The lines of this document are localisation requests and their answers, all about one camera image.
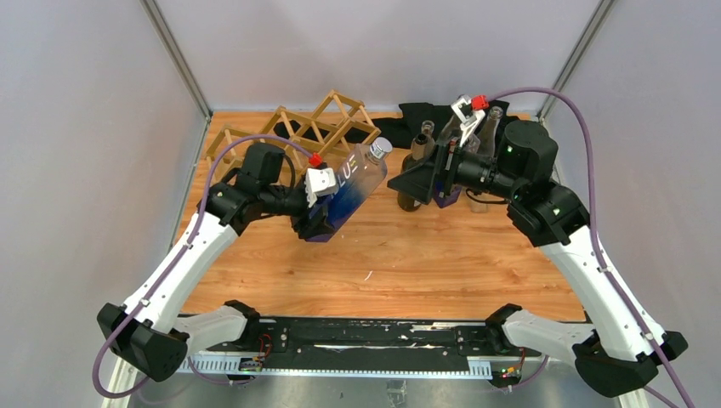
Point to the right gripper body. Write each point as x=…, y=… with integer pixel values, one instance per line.
x=461, y=167

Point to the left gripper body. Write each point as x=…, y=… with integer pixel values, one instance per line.
x=303, y=223

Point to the clear bottle pale label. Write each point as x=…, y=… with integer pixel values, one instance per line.
x=487, y=133

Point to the small clear bottle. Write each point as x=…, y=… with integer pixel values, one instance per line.
x=427, y=128

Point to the blue square bottle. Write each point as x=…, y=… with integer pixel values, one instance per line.
x=360, y=173
x=443, y=200

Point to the wooden wine rack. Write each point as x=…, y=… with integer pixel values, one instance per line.
x=329, y=136

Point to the clear bottle black gold label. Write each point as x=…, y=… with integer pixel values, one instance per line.
x=450, y=126

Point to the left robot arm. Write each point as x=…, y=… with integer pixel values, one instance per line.
x=186, y=264

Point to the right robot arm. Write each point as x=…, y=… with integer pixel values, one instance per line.
x=620, y=348

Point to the black cloth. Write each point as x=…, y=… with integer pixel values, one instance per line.
x=401, y=130

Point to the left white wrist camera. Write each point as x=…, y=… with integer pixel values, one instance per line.
x=319, y=183

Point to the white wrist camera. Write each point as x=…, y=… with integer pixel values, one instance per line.
x=319, y=183
x=479, y=104

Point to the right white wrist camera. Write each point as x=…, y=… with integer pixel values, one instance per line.
x=479, y=104

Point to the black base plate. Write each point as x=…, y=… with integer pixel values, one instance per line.
x=373, y=346

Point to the aluminium rail frame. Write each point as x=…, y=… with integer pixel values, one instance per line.
x=501, y=378

